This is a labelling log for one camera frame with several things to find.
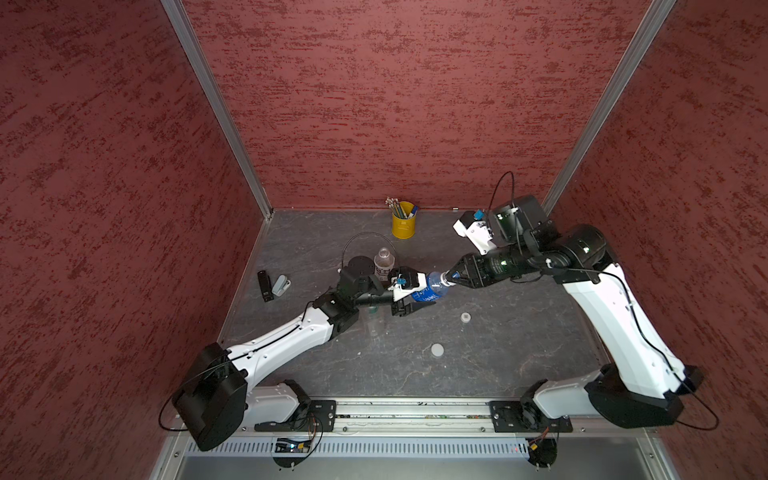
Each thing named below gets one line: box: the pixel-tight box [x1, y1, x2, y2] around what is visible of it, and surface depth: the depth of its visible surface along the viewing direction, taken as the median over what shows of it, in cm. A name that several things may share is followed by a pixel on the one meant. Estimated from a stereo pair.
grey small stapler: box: [272, 274, 292, 297], surface depth 97 cm
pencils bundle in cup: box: [384, 197, 408, 219], surface depth 102 cm
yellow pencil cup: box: [392, 213, 417, 240], surface depth 110 cm
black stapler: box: [257, 270, 274, 303], surface depth 97 cm
